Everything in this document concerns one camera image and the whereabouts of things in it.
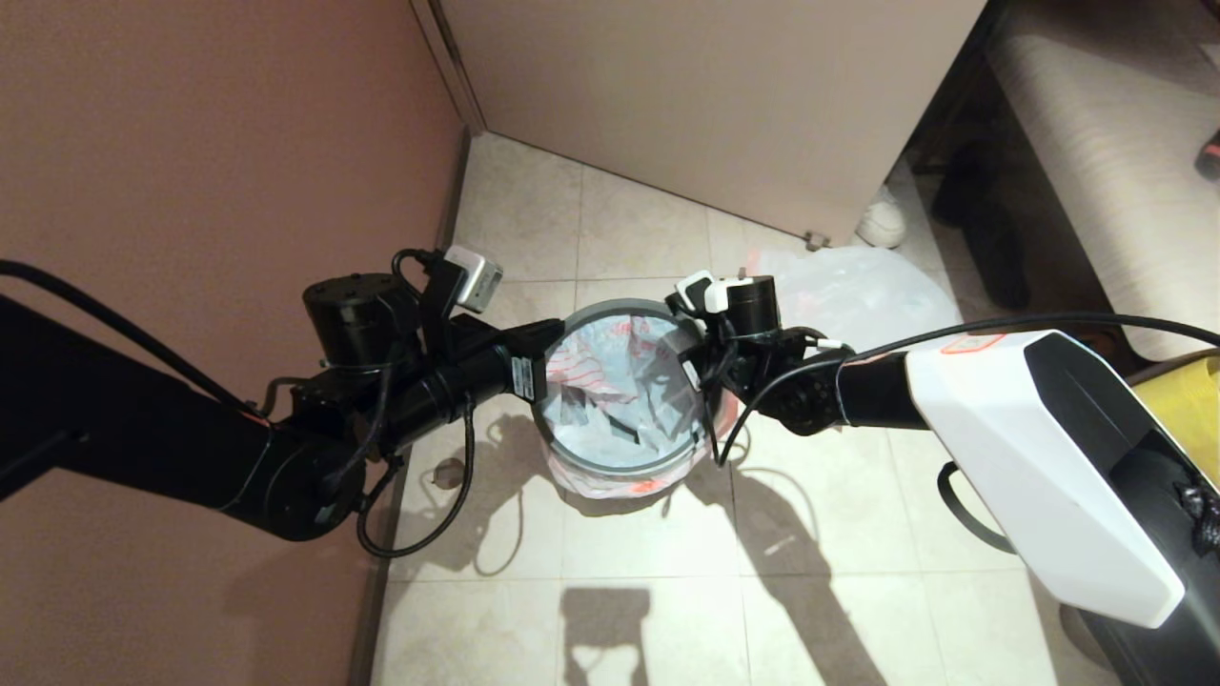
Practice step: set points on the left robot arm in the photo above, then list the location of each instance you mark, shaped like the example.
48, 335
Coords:
114, 429

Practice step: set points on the small metal cabinet foot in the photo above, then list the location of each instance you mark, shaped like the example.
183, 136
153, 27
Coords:
815, 240

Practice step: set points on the white cabinet door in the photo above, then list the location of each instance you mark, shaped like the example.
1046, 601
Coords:
715, 95

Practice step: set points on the grey door frame strip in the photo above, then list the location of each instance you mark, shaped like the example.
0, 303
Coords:
448, 59

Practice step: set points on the red black object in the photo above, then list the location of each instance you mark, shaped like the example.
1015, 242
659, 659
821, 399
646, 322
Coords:
1210, 157

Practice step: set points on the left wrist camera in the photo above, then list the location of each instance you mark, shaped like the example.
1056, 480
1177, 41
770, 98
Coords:
472, 276

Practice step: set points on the yellow fabric bag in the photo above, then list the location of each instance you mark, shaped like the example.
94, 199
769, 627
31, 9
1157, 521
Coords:
1191, 410

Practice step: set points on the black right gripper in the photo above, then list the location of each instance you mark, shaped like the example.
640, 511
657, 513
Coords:
729, 367

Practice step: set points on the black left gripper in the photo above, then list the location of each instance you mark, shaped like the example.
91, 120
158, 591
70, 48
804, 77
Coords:
457, 386

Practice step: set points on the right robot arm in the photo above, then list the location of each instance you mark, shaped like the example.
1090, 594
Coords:
1029, 448

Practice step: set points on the round metal floor disc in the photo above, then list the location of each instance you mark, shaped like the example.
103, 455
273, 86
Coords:
448, 472

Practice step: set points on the white red-printed plastic bag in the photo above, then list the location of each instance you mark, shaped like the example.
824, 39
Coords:
620, 429

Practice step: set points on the beige woodgrain table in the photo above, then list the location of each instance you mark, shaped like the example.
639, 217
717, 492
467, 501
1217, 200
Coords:
1125, 143

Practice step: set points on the white round fluffy object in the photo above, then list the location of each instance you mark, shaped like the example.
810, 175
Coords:
882, 221

